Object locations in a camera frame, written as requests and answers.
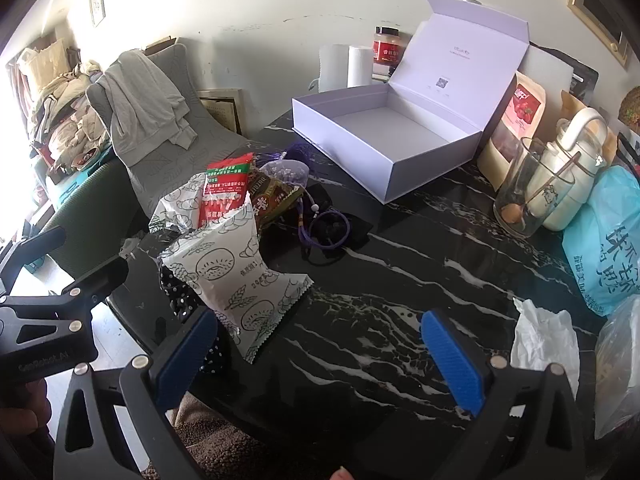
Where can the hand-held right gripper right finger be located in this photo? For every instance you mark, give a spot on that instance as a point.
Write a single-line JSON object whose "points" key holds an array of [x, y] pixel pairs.
{"points": [[452, 365]]}

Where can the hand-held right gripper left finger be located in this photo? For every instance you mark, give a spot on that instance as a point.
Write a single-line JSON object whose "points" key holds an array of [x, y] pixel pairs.
{"points": [[185, 355]]}

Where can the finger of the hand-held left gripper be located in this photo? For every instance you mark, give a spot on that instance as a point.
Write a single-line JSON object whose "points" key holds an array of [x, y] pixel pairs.
{"points": [[95, 275], [35, 245]]}

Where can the black polka dot scrunchie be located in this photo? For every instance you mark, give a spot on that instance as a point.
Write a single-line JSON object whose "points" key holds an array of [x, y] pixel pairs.
{"points": [[175, 295]]}

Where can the white kiwi print snack packet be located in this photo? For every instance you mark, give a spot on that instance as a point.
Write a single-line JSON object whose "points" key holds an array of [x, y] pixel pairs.
{"points": [[225, 280]]}

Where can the white leaf print snack packet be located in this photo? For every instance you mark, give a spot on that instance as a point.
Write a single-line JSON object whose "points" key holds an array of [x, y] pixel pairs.
{"points": [[175, 207]]}

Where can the red snack packet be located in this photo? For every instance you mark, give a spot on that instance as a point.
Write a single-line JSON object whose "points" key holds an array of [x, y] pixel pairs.
{"points": [[222, 195]]}

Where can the brown snack packet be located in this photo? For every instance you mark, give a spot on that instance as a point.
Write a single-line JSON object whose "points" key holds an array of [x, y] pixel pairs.
{"points": [[270, 200]]}

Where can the black cloth pouch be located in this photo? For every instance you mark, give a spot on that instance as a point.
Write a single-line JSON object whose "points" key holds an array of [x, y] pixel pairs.
{"points": [[330, 225]]}

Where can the white gift box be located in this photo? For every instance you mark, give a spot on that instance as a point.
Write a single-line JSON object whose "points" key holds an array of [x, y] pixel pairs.
{"points": [[400, 160]]}

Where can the dark green chair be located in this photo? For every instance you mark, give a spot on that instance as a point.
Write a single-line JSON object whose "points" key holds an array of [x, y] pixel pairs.
{"points": [[85, 210]]}

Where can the brown fuzzy cloth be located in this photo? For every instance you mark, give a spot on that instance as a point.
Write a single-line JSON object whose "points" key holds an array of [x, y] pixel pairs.
{"points": [[215, 435]]}

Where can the crumpled white tissue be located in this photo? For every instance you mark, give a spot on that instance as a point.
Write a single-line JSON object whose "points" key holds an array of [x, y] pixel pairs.
{"points": [[542, 340]]}

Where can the pile of clothes and boxes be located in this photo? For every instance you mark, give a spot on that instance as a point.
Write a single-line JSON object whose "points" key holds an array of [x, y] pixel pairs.
{"points": [[60, 105]]}

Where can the clear plastic bag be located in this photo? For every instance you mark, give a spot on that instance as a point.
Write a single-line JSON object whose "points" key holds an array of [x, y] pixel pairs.
{"points": [[620, 370]]}

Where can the white garment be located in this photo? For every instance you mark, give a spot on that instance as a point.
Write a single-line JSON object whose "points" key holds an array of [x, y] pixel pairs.
{"points": [[140, 105]]}

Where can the clear glass jar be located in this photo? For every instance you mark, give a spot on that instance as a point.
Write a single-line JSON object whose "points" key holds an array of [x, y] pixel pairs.
{"points": [[515, 200]]}

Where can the grey chair with clothes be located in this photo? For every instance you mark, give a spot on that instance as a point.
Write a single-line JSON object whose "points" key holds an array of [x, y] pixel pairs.
{"points": [[215, 145]]}

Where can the blue plastic bag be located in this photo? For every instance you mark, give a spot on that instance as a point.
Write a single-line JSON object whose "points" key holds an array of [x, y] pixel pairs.
{"points": [[610, 260]]}

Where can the white kettle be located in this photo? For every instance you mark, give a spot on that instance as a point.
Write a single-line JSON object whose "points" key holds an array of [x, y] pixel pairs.
{"points": [[570, 205]]}

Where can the brown cardboard box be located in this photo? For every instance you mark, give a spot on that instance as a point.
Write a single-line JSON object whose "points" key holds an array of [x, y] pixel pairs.
{"points": [[160, 44]]}

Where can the red fruit print pouch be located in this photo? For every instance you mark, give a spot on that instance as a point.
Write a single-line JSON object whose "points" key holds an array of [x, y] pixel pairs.
{"points": [[515, 115]]}

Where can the kraft paper bag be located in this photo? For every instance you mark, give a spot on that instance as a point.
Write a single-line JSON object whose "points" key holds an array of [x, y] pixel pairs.
{"points": [[570, 105]]}

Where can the white foam board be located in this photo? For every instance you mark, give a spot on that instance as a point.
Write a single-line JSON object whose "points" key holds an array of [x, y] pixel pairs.
{"points": [[545, 70]]}

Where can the black bag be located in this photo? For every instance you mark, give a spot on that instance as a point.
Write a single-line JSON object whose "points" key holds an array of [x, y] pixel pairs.
{"points": [[584, 82]]}

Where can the paper towel roll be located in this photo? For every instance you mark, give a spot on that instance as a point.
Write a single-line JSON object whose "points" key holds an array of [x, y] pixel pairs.
{"points": [[360, 65]]}

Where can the red label jar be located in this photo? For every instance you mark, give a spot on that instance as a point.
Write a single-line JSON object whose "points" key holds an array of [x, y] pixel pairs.
{"points": [[386, 47]]}

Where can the wooden framed mirror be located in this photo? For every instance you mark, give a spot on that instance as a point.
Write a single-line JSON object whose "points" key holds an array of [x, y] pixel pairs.
{"points": [[580, 7]]}

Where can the leaning picture frame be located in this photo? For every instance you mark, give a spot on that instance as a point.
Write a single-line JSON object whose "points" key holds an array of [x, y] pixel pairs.
{"points": [[225, 110]]}

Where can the small wall picture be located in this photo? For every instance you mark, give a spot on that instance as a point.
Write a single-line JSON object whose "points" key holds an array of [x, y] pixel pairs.
{"points": [[96, 2]]}

